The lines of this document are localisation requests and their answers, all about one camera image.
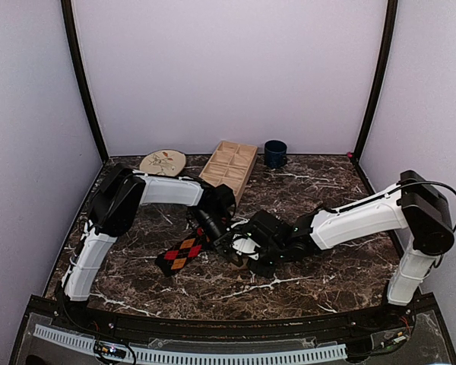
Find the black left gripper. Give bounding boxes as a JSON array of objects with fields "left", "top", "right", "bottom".
[{"left": 192, "top": 207, "right": 243, "bottom": 267}]

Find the tan beige sock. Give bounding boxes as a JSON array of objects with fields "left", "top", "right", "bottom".
[{"left": 230, "top": 257, "right": 249, "bottom": 270}]

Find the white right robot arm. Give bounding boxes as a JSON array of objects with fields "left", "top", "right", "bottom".
[{"left": 229, "top": 170, "right": 456, "bottom": 330}]

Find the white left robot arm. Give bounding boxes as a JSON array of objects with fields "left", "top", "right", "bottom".
[{"left": 58, "top": 163, "right": 236, "bottom": 332}]

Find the argyle patterned sock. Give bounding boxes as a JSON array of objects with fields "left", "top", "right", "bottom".
[{"left": 154, "top": 227, "right": 211, "bottom": 277}]

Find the wooden compartment tray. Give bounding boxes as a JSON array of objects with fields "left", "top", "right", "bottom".
[{"left": 199, "top": 141, "right": 258, "bottom": 204}]

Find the dark blue mug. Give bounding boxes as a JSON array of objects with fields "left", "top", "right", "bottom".
[{"left": 264, "top": 140, "right": 287, "bottom": 169}]

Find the cream floral plate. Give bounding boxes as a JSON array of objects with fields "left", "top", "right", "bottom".
[{"left": 139, "top": 150, "right": 186, "bottom": 176}]

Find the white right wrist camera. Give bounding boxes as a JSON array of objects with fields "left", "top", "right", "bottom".
[{"left": 232, "top": 235, "right": 260, "bottom": 260}]

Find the white slotted cable duct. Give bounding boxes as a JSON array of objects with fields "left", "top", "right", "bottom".
[{"left": 32, "top": 324, "right": 348, "bottom": 364}]

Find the black right frame post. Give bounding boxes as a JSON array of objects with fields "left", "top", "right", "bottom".
[{"left": 353, "top": 0, "right": 398, "bottom": 163}]

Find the black frame post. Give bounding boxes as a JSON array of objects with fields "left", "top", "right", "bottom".
[
  {"left": 353, "top": 0, "right": 398, "bottom": 163},
  {"left": 60, "top": 0, "right": 109, "bottom": 163}
]

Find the black left frame post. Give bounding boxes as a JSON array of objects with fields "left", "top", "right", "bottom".
[{"left": 60, "top": 0, "right": 109, "bottom": 163}]

